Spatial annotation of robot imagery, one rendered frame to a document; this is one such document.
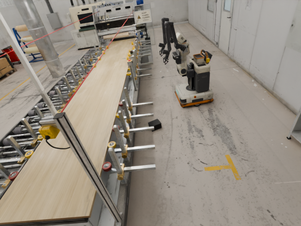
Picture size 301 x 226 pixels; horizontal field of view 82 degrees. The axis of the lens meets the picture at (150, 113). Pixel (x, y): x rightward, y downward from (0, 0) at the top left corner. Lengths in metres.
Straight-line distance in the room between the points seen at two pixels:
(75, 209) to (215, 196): 1.55
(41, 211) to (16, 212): 0.21
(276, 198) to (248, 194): 0.27
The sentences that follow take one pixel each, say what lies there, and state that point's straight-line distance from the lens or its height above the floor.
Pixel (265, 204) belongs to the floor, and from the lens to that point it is 2.46.
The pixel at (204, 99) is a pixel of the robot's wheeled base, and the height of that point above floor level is 0.15.
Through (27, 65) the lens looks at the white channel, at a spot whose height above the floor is 1.61.
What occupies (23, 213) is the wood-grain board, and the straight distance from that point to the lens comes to 1.71.
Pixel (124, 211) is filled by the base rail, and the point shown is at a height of 0.70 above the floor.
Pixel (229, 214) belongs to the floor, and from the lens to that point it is 2.31.
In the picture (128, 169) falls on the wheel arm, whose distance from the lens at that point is 1.58.
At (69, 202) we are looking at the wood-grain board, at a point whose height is 0.90.
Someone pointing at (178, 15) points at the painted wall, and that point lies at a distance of 12.22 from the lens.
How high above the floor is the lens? 2.07
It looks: 35 degrees down
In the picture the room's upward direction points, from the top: 10 degrees counter-clockwise
